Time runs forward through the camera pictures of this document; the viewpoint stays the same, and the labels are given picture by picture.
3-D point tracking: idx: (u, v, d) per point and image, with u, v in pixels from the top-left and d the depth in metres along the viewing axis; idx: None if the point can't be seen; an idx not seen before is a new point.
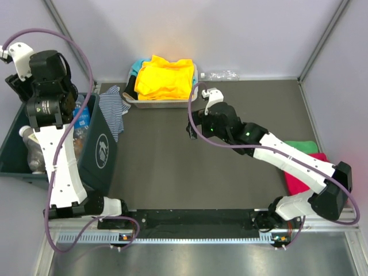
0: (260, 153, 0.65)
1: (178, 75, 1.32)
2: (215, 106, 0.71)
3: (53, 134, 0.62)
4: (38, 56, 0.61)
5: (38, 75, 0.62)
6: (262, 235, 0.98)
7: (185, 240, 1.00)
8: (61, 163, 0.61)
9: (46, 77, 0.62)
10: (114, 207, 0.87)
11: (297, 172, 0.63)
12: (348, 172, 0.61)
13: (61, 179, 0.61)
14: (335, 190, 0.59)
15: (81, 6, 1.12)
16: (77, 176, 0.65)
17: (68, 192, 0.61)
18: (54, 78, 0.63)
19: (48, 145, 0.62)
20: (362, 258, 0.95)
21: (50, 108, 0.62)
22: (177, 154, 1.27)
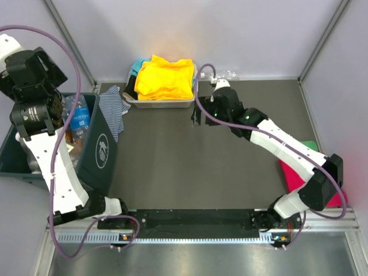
0: (256, 137, 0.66)
1: (178, 75, 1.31)
2: (220, 91, 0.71)
3: (45, 141, 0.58)
4: (14, 59, 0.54)
5: (19, 80, 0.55)
6: (262, 235, 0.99)
7: (185, 240, 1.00)
8: (57, 168, 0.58)
9: (28, 81, 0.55)
10: (114, 207, 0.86)
11: (287, 158, 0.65)
12: (339, 165, 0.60)
13: (61, 185, 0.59)
14: (322, 178, 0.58)
15: (81, 6, 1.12)
16: (76, 180, 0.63)
17: (70, 197, 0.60)
18: (37, 82, 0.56)
19: (42, 153, 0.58)
20: (362, 258, 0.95)
21: (38, 115, 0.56)
22: (177, 154, 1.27)
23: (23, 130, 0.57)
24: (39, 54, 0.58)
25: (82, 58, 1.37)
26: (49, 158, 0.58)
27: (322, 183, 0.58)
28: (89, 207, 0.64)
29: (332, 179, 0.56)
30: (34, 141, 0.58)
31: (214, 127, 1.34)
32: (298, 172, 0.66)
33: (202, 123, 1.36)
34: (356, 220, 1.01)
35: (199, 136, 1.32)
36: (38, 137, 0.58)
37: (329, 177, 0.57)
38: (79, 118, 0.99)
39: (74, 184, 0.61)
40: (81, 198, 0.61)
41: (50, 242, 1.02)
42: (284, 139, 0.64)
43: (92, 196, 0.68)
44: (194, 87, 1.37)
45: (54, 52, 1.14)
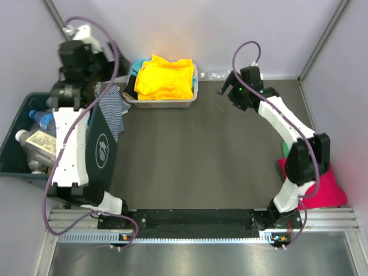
0: (262, 110, 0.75)
1: (178, 75, 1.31)
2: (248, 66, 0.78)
3: (68, 115, 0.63)
4: (66, 44, 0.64)
5: (64, 63, 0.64)
6: (261, 234, 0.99)
7: (184, 240, 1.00)
8: (71, 142, 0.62)
9: (71, 65, 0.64)
10: (114, 206, 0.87)
11: (282, 129, 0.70)
12: (324, 143, 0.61)
13: (68, 158, 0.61)
14: (301, 147, 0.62)
15: (81, 6, 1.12)
16: (83, 161, 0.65)
17: (71, 172, 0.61)
18: (78, 67, 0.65)
19: (62, 125, 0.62)
20: (362, 258, 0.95)
21: (71, 92, 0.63)
22: (177, 153, 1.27)
23: (56, 103, 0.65)
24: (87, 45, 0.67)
25: None
26: (67, 131, 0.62)
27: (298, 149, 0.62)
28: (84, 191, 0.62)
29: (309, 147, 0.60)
30: (59, 112, 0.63)
31: (214, 127, 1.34)
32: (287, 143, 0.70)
33: (202, 123, 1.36)
34: (355, 220, 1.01)
35: (199, 135, 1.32)
36: (63, 111, 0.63)
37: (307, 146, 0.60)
38: None
39: (79, 161, 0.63)
40: (79, 176, 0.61)
41: (51, 242, 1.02)
42: (283, 110, 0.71)
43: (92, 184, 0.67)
44: (194, 87, 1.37)
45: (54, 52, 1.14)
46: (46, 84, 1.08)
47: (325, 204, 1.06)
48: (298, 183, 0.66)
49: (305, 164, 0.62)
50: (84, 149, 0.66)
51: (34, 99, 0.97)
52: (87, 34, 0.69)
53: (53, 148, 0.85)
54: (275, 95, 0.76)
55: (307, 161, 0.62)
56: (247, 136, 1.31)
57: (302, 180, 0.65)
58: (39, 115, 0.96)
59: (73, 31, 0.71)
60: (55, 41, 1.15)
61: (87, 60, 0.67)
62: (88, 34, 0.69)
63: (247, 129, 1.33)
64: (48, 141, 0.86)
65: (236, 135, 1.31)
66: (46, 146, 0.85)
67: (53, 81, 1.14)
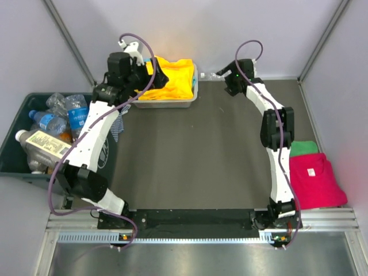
0: (248, 92, 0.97)
1: (178, 75, 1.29)
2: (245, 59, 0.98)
3: (100, 108, 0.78)
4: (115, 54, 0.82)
5: (110, 69, 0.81)
6: (261, 234, 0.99)
7: (185, 240, 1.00)
8: (95, 128, 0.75)
9: (115, 72, 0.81)
10: (115, 205, 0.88)
11: (261, 106, 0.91)
12: (290, 114, 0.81)
13: (87, 141, 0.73)
14: (271, 115, 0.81)
15: (81, 6, 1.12)
16: (98, 151, 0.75)
17: (85, 154, 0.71)
18: (121, 74, 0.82)
19: (94, 114, 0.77)
20: (362, 258, 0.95)
21: (111, 91, 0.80)
22: (177, 153, 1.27)
23: (95, 96, 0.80)
24: (131, 58, 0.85)
25: (82, 58, 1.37)
26: (95, 119, 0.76)
27: (268, 115, 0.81)
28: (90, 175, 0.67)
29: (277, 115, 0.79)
30: (95, 104, 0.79)
31: (214, 127, 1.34)
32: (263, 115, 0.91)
33: (202, 123, 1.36)
34: (355, 220, 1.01)
35: (200, 135, 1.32)
36: (99, 103, 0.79)
37: (276, 114, 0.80)
38: (79, 118, 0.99)
39: (95, 148, 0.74)
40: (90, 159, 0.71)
41: (51, 242, 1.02)
42: (263, 92, 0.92)
43: (98, 177, 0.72)
44: (194, 87, 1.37)
45: (54, 53, 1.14)
46: (46, 84, 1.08)
47: (325, 203, 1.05)
48: (267, 145, 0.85)
49: (273, 127, 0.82)
50: (102, 140, 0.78)
51: (34, 99, 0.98)
52: (135, 48, 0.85)
53: (53, 148, 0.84)
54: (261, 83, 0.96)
55: (275, 126, 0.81)
56: (247, 136, 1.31)
57: (272, 144, 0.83)
58: (39, 115, 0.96)
59: (124, 45, 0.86)
60: (55, 41, 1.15)
61: (129, 71, 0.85)
62: (135, 50, 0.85)
63: (247, 129, 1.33)
64: (48, 141, 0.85)
65: (236, 134, 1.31)
66: (46, 146, 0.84)
67: (54, 81, 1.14)
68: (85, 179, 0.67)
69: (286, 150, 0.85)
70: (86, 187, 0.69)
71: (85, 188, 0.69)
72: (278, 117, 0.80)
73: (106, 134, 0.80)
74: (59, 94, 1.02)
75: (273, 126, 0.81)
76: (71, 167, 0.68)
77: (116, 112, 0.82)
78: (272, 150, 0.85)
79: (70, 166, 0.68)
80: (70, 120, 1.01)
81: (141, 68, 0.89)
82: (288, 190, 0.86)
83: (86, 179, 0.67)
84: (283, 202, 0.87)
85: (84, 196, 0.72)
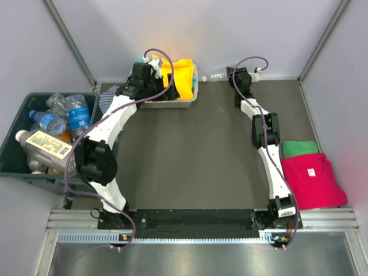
0: (242, 106, 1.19)
1: (179, 74, 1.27)
2: (245, 75, 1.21)
3: (122, 100, 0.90)
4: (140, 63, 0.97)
5: (134, 73, 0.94)
6: (261, 234, 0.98)
7: (185, 240, 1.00)
8: (116, 115, 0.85)
9: (138, 76, 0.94)
10: (117, 200, 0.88)
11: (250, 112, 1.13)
12: (274, 119, 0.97)
13: (107, 123, 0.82)
14: (259, 118, 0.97)
15: (81, 6, 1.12)
16: (114, 135, 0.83)
17: (104, 133, 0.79)
18: (142, 79, 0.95)
19: (116, 104, 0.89)
20: (362, 258, 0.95)
21: (133, 89, 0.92)
22: (179, 152, 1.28)
23: (118, 92, 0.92)
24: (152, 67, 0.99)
25: (82, 58, 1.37)
26: (117, 107, 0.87)
27: (256, 118, 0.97)
28: (106, 150, 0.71)
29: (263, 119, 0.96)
30: (118, 98, 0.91)
31: (215, 127, 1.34)
32: None
33: (202, 123, 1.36)
34: (356, 220, 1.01)
35: (200, 134, 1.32)
36: (122, 97, 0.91)
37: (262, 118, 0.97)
38: (79, 118, 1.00)
39: (112, 131, 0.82)
40: (108, 137, 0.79)
41: (51, 242, 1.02)
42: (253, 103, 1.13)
43: (111, 159, 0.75)
44: (194, 87, 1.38)
45: (54, 52, 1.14)
46: (46, 85, 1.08)
47: (325, 203, 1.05)
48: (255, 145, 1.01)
49: (260, 128, 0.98)
50: (118, 128, 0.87)
51: (34, 99, 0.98)
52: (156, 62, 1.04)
53: (53, 148, 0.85)
54: (253, 97, 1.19)
55: (261, 129, 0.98)
56: (248, 136, 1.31)
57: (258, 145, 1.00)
58: (39, 115, 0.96)
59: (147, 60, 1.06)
60: (55, 41, 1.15)
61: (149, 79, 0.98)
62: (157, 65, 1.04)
63: (248, 129, 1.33)
64: (48, 141, 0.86)
65: (237, 134, 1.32)
66: (46, 146, 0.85)
67: (54, 81, 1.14)
68: (100, 153, 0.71)
69: (274, 147, 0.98)
70: (99, 164, 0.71)
71: (98, 164, 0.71)
72: (264, 121, 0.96)
73: (122, 124, 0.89)
74: (60, 94, 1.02)
75: (259, 127, 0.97)
76: (88, 143, 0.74)
77: (135, 108, 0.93)
78: (260, 150, 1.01)
79: (88, 142, 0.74)
80: (70, 120, 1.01)
81: (158, 80, 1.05)
82: (284, 185, 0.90)
83: (102, 153, 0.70)
84: (281, 199, 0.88)
85: (94, 177, 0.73)
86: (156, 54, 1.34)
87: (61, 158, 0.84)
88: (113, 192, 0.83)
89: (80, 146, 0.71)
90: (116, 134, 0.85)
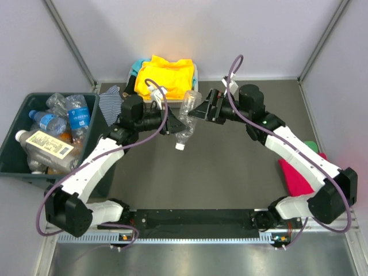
0: (272, 144, 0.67)
1: (178, 75, 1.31)
2: (247, 88, 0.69)
3: (108, 144, 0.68)
4: (131, 98, 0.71)
5: (122, 112, 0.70)
6: (262, 234, 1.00)
7: (185, 240, 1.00)
8: (98, 162, 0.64)
9: (126, 116, 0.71)
10: (111, 216, 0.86)
11: (300, 167, 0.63)
12: (352, 179, 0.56)
13: (86, 171, 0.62)
14: (332, 190, 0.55)
15: (81, 6, 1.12)
16: (93, 186, 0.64)
17: (79, 184, 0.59)
18: (132, 118, 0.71)
19: (100, 149, 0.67)
20: (362, 258, 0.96)
21: (122, 133, 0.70)
22: (179, 156, 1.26)
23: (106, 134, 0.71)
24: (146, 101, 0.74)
25: (82, 58, 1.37)
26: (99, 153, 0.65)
27: (325, 189, 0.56)
28: (77, 204, 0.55)
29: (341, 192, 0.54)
30: (104, 140, 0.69)
31: (216, 127, 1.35)
32: (309, 181, 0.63)
33: (202, 124, 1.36)
34: (356, 221, 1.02)
35: (200, 135, 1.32)
36: (108, 140, 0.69)
37: (338, 189, 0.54)
38: (79, 118, 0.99)
39: (91, 181, 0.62)
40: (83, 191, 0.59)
41: (50, 242, 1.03)
42: (300, 147, 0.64)
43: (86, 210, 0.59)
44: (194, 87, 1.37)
45: (54, 53, 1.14)
46: (46, 85, 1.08)
47: None
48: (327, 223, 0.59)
49: (334, 203, 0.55)
50: (101, 175, 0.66)
51: (34, 99, 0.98)
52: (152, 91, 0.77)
53: (53, 148, 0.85)
54: (276, 125, 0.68)
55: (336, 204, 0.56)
56: (248, 137, 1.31)
57: (334, 219, 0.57)
58: (39, 115, 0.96)
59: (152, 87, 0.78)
60: (54, 41, 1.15)
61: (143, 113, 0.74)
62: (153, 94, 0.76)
63: None
64: (48, 141, 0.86)
65: (237, 135, 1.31)
66: (46, 146, 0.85)
67: (53, 81, 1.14)
68: (71, 208, 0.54)
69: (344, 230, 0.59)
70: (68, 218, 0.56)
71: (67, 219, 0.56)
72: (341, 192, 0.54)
73: (106, 170, 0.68)
74: (60, 94, 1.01)
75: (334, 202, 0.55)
76: (62, 192, 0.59)
77: (122, 152, 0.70)
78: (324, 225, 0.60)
79: (61, 192, 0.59)
80: (70, 120, 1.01)
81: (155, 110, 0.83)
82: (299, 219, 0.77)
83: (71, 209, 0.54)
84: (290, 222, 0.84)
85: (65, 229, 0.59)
86: (155, 56, 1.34)
87: (61, 158, 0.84)
88: (102, 217, 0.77)
89: (51, 199, 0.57)
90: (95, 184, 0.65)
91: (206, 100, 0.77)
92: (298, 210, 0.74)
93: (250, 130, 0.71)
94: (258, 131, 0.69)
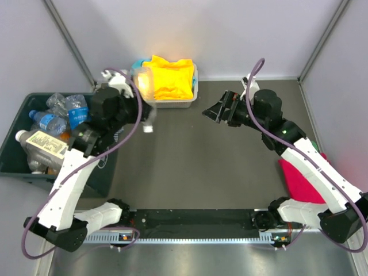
0: (290, 156, 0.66)
1: (178, 75, 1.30)
2: (263, 94, 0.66)
3: (76, 159, 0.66)
4: (102, 92, 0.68)
5: (94, 108, 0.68)
6: (261, 234, 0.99)
7: (185, 240, 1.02)
8: (68, 183, 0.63)
9: (98, 112, 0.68)
10: (110, 219, 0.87)
11: (319, 184, 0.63)
12: None
13: (58, 196, 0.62)
14: (352, 215, 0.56)
15: (81, 5, 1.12)
16: (72, 206, 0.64)
17: (54, 215, 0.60)
18: (104, 116, 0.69)
19: (68, 167, 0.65)
20: (362, 258, 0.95)
21: (89, 135, 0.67)
22: (179, 156, 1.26)
23: (72, 141, 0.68)
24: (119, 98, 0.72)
25: (82, 58, 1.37)
26: (68, 173, 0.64)
27: (347, 214, 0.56)
28: (57, 236, 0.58)
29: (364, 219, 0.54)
30: (70, 152, 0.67)
31: (216, 127, 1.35)
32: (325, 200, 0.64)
33: (202, 124, 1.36)
34: None
35: (200, 135, 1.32)
36: (74, 152, 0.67)
37: (360, 216, 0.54)
38: (79, 118, 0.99)
39: (68, 205, 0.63)
40: (61, 222, 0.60)
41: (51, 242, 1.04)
42: (322, 165, 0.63)
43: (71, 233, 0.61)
44: (194, 87, 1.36)
45: (54, 52, 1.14)
46: (45, 85, 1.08)
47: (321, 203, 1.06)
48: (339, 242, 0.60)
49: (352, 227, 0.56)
50: (77, 192, 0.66)
51: (35, 99, 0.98)
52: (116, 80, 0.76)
53: (53, 148, 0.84)
54: (294, 134, 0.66)
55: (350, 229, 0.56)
56: (248, 137, 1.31)
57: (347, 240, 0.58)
58: (39, 115, 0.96)
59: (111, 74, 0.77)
60: (54, 41, 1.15)
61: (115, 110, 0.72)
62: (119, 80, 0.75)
63: (247, 129, 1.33)
64: (48, 141, 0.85)
65: (237, 135, 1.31)
66: (46, 146, 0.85)
67: (53, 81, 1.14)
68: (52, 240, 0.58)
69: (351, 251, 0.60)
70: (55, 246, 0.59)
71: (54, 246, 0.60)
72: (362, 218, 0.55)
73: (81, 184, 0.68)
74: (60, 94, 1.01)
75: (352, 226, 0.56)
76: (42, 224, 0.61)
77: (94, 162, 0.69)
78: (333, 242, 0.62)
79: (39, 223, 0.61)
80: (71, 120, 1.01)
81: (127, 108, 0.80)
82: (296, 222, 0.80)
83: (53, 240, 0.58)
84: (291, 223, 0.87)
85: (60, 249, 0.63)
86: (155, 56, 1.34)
87: (61, 158, 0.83)
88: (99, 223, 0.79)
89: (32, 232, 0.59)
90: (75, 202, 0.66)
91: (219, 102, 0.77)
92: (299, 215, 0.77)
93: (267, 139, 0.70)
94: (275, 141, 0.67)
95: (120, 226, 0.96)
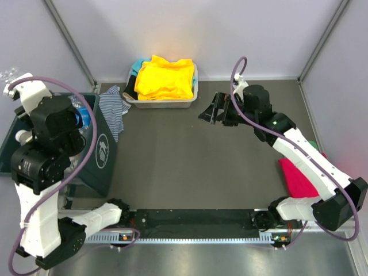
0: (280, 146, 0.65)
1: (178, 75, 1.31)
2: (251, 87, 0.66)
3: (30, 195, 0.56)
4: (46, 105, 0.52)
5: (36, 127, 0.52)
6: (261, 234, 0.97)
7: (184, 240, 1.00)
8: (32, 220, 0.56)
9: (43, 132, 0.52)
10: (110, 220, 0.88)
11: (309, 172, 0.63)
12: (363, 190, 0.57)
13: (31, 232, 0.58)
14: (342, 200, 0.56)
15: (81, 6, 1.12)
16: (53, 229, 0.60)
17: (35, 246, 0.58)
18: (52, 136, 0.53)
19: (25, 201, 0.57)
20: (362, 258, 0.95)
21: (30, 167, 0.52)
22: (178, 156, 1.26)
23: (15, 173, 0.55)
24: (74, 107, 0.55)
25: (82, 58, 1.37)
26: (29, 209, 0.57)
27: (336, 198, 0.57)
28: (48, 261, 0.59)
29: (353, 205, 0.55)
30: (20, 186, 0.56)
31: (215, 127, 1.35)
32: (316, 188, 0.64)
33: (202, 124, 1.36)
34: None
35: (200, 135, 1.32)
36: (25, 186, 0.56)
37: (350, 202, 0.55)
38: None
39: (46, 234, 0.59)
40: (46, 250, 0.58)
41: None
42: (313, 154, 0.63)
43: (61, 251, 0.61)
44: (194, 87, 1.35)
45: (54, 53, 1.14)
46: None
47: None
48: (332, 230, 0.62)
49: (342, 215, 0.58)
50: (53, 215, 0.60)
51: None
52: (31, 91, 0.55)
53: None
54: (283, 125, 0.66)
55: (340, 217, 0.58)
56: (248, 137, 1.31)
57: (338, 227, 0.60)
58: None
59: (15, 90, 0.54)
60: (54, 40, 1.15)
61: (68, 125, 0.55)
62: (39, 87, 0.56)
63: (247, 129, 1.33)
64: None
65: (236, 135, 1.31)
66: None
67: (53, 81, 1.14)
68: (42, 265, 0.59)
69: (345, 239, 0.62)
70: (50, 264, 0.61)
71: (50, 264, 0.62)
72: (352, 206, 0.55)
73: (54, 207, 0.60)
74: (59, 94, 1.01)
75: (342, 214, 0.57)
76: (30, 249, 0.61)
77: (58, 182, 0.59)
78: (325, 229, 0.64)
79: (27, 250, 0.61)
80: None
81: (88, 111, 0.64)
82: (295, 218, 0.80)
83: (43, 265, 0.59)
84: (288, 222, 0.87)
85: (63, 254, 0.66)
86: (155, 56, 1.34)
87: None
88: (99, 225, 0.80)
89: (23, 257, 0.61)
90: (55, 223, 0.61)
91: (211, 103, 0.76)
92: (296, 211, 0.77)
93: (257, 131, 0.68)
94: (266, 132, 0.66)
95: (120, 226, 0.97)
